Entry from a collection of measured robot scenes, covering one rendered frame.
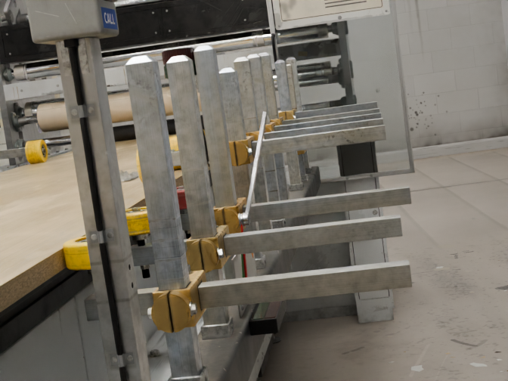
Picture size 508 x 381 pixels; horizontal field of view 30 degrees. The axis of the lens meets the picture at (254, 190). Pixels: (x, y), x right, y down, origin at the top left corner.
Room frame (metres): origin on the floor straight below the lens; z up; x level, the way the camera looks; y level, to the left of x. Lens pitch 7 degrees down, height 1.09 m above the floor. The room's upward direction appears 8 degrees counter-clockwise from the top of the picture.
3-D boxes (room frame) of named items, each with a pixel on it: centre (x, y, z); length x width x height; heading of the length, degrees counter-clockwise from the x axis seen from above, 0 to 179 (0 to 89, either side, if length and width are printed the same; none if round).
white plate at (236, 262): (1.67, 0.03, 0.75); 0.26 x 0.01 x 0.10; 172
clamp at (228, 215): (1.73, 0.05, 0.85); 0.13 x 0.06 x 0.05; 172
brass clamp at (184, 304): (1.23, 0.12, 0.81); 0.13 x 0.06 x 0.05; 172
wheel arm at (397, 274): (1.24, 0.03, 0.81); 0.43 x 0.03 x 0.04; 82
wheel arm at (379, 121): (2.23, -0.07, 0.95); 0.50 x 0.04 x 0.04; 82
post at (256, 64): (2.45, -0.05, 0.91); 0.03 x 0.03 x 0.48; 82
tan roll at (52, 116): (4.11, 0.28, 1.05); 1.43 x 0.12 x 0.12; 82
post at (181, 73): (1.46, 0.09, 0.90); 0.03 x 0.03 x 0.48; 82
